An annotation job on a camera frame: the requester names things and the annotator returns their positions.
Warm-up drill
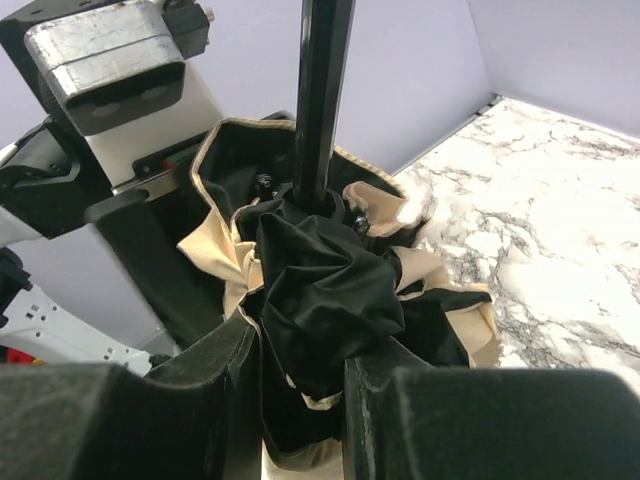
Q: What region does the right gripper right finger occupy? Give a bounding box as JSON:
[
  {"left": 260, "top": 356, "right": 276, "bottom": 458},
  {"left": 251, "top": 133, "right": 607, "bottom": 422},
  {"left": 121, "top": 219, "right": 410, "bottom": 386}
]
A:
[{"left": 343, "top": 338, "right": 639, "bottom": 480}]

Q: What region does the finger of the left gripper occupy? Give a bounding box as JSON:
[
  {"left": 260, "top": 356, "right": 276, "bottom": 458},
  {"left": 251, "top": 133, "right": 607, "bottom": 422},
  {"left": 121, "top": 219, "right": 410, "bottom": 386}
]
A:
[{"left": 85, "top": 190, "right": 224, "bottom": 349}]

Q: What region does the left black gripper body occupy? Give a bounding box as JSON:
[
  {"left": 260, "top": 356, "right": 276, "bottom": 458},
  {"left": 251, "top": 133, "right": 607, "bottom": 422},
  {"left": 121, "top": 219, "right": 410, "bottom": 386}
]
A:
[{"left": 1, "top": 117, "right": 180, "bottom": 240}]

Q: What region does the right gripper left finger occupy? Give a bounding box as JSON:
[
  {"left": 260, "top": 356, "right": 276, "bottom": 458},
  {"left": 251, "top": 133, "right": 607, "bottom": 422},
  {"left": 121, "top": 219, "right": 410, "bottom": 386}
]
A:
[{"left": 1, "top": 319, "right": 261, "bottom": 479}]

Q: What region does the beige umbrella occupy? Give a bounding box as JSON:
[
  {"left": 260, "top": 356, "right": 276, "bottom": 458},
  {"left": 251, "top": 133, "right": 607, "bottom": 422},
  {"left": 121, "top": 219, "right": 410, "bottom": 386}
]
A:
[{"left": 178, "top": 1, "right": 500, "bottom": 479}]

